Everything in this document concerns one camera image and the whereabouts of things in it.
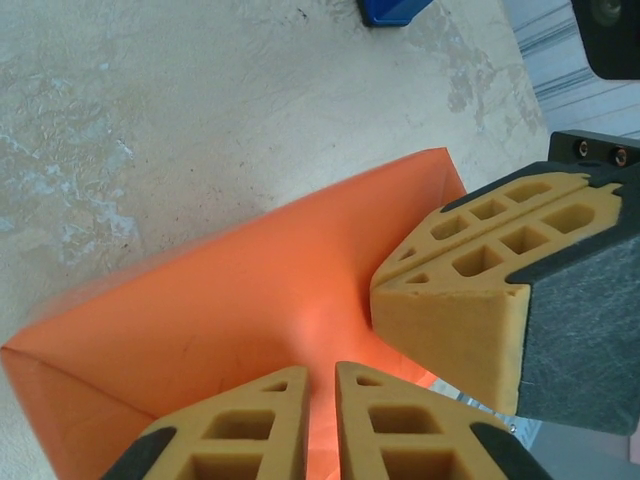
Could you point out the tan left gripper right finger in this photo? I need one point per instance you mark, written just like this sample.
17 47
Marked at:
355 440

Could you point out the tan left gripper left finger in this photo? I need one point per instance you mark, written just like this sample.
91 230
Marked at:
285 435

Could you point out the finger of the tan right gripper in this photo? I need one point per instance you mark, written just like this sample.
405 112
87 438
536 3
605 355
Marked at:
450 330
460 215

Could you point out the orange wrapping paper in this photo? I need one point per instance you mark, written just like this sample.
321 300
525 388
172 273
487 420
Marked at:
200 300

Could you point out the blue tape dispenser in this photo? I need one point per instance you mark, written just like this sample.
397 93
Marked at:
390 12

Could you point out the aluminium table frame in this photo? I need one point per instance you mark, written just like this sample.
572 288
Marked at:
480 407

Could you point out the right black wrist camera box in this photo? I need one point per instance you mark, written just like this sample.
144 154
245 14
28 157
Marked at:
610 40

